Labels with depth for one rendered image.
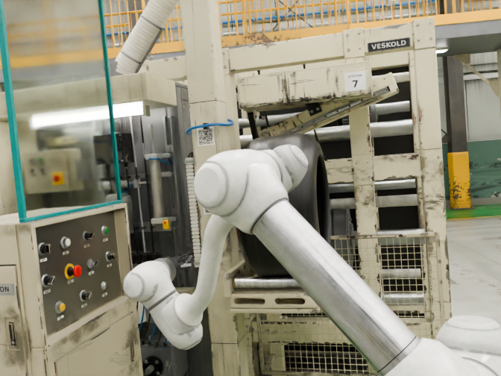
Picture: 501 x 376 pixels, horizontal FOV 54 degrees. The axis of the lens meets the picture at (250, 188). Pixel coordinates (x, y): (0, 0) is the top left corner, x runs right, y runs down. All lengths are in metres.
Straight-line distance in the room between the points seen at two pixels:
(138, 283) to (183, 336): 0.20
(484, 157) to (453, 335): 10.87
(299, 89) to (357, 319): 1.47
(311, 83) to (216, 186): 1.34
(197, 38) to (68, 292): 1.12
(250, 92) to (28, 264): 1.25
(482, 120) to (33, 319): 11.10
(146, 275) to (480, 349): 0.89
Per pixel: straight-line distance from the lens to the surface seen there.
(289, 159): 1.14
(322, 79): 2.25
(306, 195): 1.80
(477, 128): 11.95
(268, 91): 2.29
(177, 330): 1.50
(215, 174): 0.99
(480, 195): 11.92
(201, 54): 2.13
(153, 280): 1.49
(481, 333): 1.11
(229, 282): 2.00
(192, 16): 2.17
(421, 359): 0.94
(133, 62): 2.60
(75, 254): 1.80
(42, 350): 1.63
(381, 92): 2.36
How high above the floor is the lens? 1.40
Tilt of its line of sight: 3 degrees down
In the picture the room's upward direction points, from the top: 5 degrees counter-clockwise
